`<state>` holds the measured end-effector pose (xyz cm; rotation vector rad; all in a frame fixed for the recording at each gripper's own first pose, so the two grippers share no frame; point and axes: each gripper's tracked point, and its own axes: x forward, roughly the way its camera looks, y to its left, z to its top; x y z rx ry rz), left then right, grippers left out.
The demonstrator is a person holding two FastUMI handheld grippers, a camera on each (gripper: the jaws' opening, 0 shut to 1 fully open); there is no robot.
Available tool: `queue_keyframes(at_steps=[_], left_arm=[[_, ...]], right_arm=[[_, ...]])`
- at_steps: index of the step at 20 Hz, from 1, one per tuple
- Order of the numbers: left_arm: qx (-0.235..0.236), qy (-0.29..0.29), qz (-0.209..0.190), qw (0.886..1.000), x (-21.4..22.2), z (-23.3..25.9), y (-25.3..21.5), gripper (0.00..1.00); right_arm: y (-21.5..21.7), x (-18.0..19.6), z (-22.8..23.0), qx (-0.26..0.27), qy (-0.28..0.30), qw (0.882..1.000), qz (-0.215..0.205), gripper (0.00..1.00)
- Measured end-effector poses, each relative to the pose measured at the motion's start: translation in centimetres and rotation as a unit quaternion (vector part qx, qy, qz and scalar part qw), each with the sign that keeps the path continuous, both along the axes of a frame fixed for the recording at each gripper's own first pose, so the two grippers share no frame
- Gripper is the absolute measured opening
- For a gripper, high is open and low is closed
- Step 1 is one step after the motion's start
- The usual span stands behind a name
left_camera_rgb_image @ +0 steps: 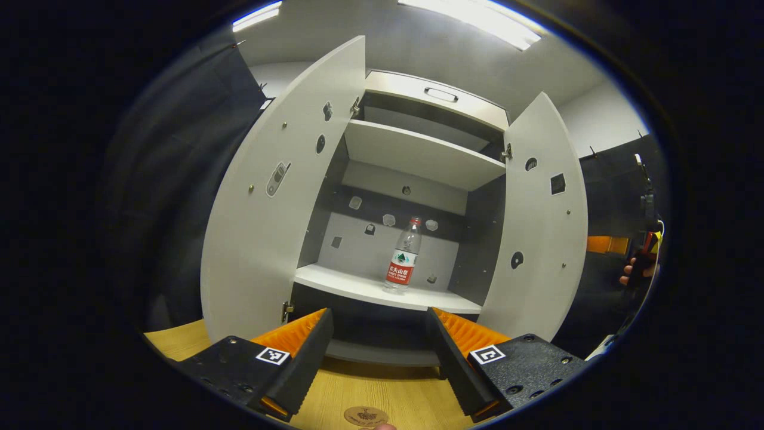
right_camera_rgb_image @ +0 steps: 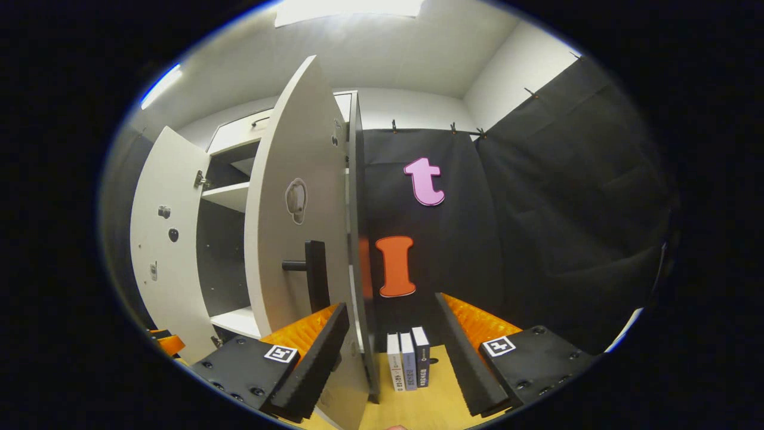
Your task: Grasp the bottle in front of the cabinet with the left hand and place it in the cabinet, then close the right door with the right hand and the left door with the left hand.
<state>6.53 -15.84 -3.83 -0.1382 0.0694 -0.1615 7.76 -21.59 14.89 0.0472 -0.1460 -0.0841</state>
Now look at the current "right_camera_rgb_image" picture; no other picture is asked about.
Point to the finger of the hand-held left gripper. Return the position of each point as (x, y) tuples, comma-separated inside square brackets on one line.
[(172, 345)]

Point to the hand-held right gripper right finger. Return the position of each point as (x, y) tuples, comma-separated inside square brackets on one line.
[(462, 358)]

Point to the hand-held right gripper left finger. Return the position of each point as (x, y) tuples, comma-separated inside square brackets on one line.
[(319, 361)]

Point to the white cabinet door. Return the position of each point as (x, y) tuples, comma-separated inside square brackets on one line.
[(280, 149), (173, 280)]

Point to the dark navy book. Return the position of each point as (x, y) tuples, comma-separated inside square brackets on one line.
[(422, 358)]

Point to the lavender book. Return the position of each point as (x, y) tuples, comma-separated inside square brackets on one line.
[(409, 364)]

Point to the white book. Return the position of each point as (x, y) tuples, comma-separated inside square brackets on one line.
[(395, 364)]

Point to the white cabinet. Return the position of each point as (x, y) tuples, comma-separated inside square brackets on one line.
[(230, 194)]

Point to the black backdrop cloth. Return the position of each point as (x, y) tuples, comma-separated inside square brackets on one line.
[(537, 209)]

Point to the white cabinet drawer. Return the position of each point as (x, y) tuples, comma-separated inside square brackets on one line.
[(239, 137)]

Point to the narrow ceiling light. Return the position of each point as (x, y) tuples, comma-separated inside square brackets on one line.
[(161, 86)]

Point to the large ceiling light panel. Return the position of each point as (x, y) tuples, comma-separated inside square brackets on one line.
[(346, 11)]

